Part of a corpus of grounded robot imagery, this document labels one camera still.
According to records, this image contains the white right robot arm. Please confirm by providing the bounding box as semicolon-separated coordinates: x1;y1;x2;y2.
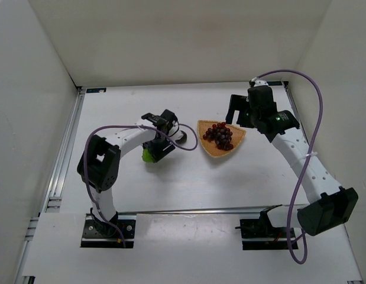
225;85;358;236

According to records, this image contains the blue left corner label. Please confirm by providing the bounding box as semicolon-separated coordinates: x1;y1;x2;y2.
86;88;106;93

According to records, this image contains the blue right corner label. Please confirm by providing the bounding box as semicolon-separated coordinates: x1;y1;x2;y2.
267;81;283;86

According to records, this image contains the blue corner label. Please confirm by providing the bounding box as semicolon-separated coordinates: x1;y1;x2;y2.
267;81;283;86
86;88;106;93

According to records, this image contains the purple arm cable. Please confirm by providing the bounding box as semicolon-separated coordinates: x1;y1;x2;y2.
83;123;199;246
250;69;323;264

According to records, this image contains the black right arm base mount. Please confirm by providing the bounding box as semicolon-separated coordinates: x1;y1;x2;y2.
235;205;288;251

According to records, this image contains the dark purple fake plum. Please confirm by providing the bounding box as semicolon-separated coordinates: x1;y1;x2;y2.
176;131;187;145

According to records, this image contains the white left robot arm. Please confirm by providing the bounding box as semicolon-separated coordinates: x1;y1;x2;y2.
77;109;186;237

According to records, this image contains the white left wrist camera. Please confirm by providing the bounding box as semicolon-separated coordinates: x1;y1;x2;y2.
169;124;182;145

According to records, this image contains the red fake grape bunch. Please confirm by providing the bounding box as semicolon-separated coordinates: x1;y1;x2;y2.
202;122;234;151

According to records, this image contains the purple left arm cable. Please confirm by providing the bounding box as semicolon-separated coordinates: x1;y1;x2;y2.
83;123;199;246

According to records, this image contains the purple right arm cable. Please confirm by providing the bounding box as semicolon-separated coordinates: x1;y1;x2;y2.
250;69;323;264

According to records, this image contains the aluminium left side rail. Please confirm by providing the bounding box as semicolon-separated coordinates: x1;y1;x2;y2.
14;86;85;283

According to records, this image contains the green fake apple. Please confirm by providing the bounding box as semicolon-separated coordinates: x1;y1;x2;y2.
141;149;154;163

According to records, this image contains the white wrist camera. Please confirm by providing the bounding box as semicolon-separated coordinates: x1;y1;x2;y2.
169;124;182;145
249;78;268;88

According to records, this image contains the woven triangular fruit basket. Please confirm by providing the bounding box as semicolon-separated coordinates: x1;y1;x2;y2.
197;120;246;158

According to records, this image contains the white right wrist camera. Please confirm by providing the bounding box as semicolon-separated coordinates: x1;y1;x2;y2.
249;78;268;88

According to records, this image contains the aluminium front rail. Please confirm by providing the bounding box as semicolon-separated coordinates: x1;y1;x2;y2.
117;204;289;216

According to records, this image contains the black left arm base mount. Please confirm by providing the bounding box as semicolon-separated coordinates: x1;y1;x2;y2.
80;214;136;249

